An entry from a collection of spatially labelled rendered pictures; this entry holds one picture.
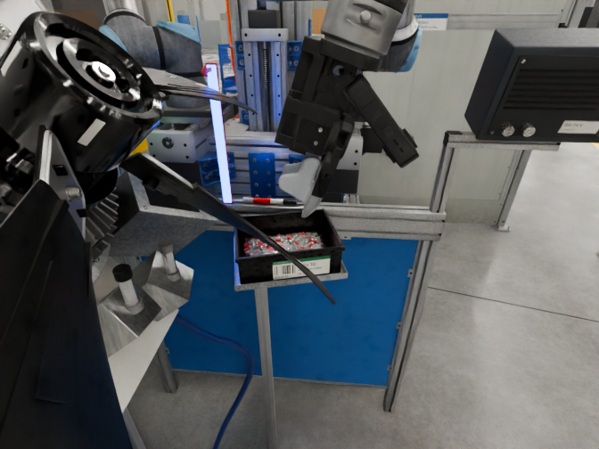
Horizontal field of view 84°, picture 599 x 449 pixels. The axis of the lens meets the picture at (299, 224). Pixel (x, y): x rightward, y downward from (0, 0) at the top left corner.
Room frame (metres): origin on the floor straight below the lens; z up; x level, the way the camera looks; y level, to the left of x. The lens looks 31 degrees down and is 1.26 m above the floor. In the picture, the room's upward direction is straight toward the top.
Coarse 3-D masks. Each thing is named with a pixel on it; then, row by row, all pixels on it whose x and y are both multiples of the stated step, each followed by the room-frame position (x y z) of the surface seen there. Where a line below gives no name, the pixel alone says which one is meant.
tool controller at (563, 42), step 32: (512, 32) 0.73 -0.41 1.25; (544, 32) 0.73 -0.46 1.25; (576, 32) 0.72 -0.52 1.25; (512, 64) 0.67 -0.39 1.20; (544, 64) 0.66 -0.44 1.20; (576, 64) 0.65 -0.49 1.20; (480, 96) 0.74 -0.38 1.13; (512, 96) 0.67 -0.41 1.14; (544, 96) 0.67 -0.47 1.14; (576, 96) 0.66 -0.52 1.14; (480, 128) 0.70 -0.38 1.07; (512, 128) 0.67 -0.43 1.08; (544, 128) 0.68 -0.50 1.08; (576, 128) 0.68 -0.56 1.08
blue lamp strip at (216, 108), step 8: (216, 72) 0.76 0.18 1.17; (208, 80) 0.77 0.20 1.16; (216, 80) 0.76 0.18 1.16; (216, 88) 0.76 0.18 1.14; (216, 104) 0.76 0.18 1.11; (216, 112) 0.76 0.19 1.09; (216, 120) 0.76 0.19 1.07; (216, 128) 0.77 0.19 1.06; (216, 136) 0.77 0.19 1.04; (224, 144) 0.76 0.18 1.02; (224, 152) 0.76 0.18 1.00; (224, 160) 0.76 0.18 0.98; (224, 168) 0.76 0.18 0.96; (224, 176) 0.76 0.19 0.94; (224, 184) 0.76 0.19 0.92; (224, 192) 0.77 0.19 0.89; (224, 200) 0.77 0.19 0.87
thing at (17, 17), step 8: (0, 0) 0.38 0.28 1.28; (8, 0) 0.38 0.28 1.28; (16, 0) 0.38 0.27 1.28; (24, 0) 0.39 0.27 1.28; (32, 0) 0.39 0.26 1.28; (0, 8) 0.37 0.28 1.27; (8, 8) 0.38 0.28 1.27; (16, 8) 0.38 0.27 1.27; (24, 8) 0.38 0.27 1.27; (32, 8) 0.38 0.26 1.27; (40, 8) 0.38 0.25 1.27; (0, 16) 0.37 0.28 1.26; (8, 16) 0.37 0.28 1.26; (16, 16) 0.37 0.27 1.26; (24, 16) 0.38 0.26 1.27; (8, 24) 0.37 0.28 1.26; (16, 24) 0.37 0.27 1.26; (0, 40) 0.36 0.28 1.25; (8, 40) 0.36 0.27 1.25; (0, 48) 0.35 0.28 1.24; (0, 56) 0.35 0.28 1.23
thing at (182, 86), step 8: (152, 72) 0.65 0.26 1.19; (160, 72) 0.66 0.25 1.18; (152, 80) 0.57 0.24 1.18; (160, 80) 0.59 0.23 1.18; (168, 80) 0.61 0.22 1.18; (176, 80) 0.62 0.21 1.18; (184, 80) 0.65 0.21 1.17; (192, 80) 0.68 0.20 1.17; (160, 88) 0.46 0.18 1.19; (168, 88) 0.47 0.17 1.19; (176, 88) 0.50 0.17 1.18; (184, 88) 0.52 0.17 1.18; (192, 88) 0.54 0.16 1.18; (200, 88) 0.58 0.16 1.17; (208, 88) 0.64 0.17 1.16; (192, 96) 0.48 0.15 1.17; (200, 96) 0.49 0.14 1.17; (208, 96) 0.51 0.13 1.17; (216, 96) 0.55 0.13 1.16; (224, 96) 0.60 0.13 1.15; (240, 104) 0.59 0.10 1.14; (256, 112) 0.63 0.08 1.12
